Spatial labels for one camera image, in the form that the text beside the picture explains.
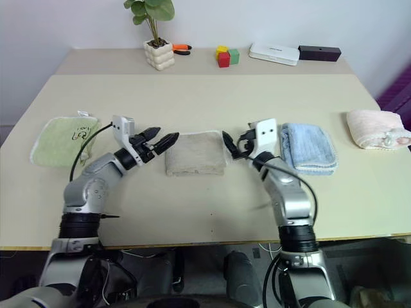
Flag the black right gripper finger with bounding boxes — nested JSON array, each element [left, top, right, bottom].
[[222, 130, 240, 160], [238, 128, 257, 142]]

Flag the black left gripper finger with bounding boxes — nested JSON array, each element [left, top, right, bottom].
[[141, 126, 161, 142], [153, 132, 180, 155]]

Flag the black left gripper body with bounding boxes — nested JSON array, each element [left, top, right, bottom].
[[129, 134, 161, 163]]

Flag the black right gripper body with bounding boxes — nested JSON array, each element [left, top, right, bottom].
[[237, 138, 258, 159]]

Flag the beige towel with white trim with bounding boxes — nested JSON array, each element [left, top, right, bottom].
[[164, 130, 230, 177]]

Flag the light blue towel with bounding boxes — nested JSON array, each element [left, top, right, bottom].
[[279, 123, 340, 176]]

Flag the green towel with embroidery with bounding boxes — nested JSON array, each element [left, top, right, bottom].
[[30, 110, 102, 169]]

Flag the pink folded towel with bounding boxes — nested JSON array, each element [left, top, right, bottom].
[[345, 109, 411, 151]]

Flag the cream bubble plant pot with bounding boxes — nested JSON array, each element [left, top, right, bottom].
[[143, 37, 176, 72]]

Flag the flat white box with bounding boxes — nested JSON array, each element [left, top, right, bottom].
[[249, 42, 301, 67]]

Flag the long black box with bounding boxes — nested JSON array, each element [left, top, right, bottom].
[[297, 45, 342, 63]]

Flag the green leafy plant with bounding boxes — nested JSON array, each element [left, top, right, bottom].
[[123, 0, 176, 46]]

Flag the dark rounded shape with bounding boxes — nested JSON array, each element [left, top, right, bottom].
[[223, 251, 268, 300]]

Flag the dark purple ribbed object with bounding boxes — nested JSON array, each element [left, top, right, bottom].
[[374, 63, 411, 112]]

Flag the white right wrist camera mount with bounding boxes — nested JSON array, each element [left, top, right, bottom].
[[249, 117, 278, 160]]

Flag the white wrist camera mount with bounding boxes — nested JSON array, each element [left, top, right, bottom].
[[249, 117, 278, 160], [111, 115, 144, 165]]

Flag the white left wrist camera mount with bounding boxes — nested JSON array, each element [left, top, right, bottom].
[[111, 115, 144, 165]]

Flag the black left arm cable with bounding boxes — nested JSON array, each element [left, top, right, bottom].
[[68, 123, 115, 183]]

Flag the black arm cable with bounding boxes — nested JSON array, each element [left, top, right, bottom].
[[68, 123, 115, 183], [237, 133, 320, 225]]

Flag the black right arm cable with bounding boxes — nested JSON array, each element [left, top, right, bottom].
[[237, 133, 320, 225]]

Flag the orange handled pliers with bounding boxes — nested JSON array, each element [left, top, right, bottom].
[[171, 43, 193, 56]]

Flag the thin white cable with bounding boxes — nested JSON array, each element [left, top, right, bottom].
[[258, 243, 284, 259]]

